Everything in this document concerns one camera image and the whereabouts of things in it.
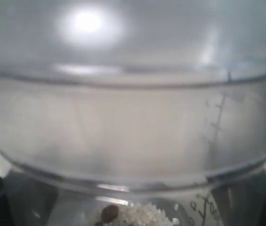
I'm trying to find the clear plastic shaker bottle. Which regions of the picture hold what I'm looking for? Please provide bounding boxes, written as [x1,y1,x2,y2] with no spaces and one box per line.
[0,0,266,226]

